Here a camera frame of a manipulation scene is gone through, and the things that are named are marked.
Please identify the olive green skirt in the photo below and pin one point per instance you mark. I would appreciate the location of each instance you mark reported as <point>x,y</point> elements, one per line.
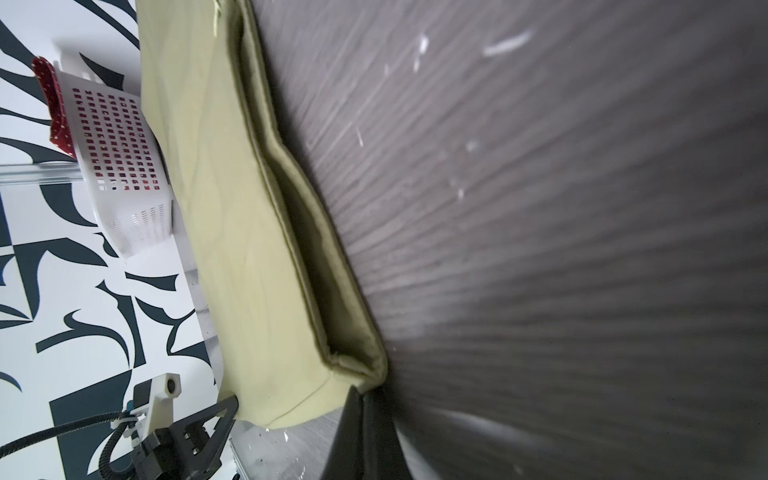
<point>294,329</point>

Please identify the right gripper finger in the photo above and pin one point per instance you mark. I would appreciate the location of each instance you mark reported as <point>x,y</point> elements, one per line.
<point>383,457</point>
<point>345,459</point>

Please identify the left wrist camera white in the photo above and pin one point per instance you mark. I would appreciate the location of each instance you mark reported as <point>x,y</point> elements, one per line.
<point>152,406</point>

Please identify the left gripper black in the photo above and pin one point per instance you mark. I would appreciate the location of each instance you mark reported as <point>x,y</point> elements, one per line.
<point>196,441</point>

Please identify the red polka dot skirt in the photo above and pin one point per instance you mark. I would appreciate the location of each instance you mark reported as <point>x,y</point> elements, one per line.
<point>59,131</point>

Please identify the white plastic basket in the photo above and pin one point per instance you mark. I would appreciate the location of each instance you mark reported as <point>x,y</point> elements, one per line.
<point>120,162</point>

